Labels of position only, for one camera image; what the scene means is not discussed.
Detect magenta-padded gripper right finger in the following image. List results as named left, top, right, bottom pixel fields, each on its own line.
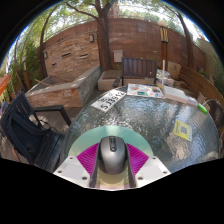
left=125, top=143, right=172, bottom=189

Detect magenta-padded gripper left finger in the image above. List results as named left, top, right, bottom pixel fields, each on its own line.
left=53, top=143, right=101, bottom=189

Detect grey and black computer mouse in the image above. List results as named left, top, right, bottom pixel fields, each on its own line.
left=97, top=135, right=129, bottom=175

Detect round pastel green mouse pad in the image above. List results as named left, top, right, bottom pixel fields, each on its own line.
left=68, top=125, right=155, bottom=189

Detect black metal chair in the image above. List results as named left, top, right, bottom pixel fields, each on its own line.
left=0, top=90, right=73, bottom=173

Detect yellow square code card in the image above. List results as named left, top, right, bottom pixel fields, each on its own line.
left=173, top=119, right=194, bottom=142

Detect white license plate sign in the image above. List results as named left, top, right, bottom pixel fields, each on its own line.
left=90, top=88, right=128, bottom=112

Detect colourful printed brochure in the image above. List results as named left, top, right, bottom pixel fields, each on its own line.
left=126, top=83, right=166, bottom=100

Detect small green tube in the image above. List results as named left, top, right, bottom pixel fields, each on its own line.
left=197, top=103, right=209, bottom=115

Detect raised stone garden bed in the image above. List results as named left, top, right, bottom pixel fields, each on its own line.
left=24, top=64, right=103, bottom=108

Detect blue and white booklet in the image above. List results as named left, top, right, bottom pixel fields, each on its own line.
left=186, top=95, right=200, bottom=107

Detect curved wooden bench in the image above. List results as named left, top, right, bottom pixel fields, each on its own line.
left=179, top=64, right=224, bottom=108

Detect white drinking straw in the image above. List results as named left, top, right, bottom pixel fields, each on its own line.
left=161, top=59, right=166, bottom=86

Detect dark wooden slatted chair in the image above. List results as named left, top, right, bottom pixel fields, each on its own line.
left=120, top=57, right=158, bottom=87

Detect beige stone block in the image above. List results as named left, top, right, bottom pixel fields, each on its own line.
left=167, top=61, right=183, bottom=81

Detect thin curved tree trunk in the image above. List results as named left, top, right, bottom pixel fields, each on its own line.
left=39, top=9, right=58, bottom=79

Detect slim leaning tree trunk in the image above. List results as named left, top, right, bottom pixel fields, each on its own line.
left=166, top=4, right=196, bottom=69

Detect thick forked tree trunk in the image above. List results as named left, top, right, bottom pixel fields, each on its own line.
left=64, top=0, right=118, bottom=72

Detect grey wall box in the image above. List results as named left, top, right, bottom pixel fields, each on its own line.
left=113, top=49, right=124, bottom=64

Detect wooden garden lamp post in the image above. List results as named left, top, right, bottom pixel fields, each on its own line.
left=157, top=20, right=170, bottom=71

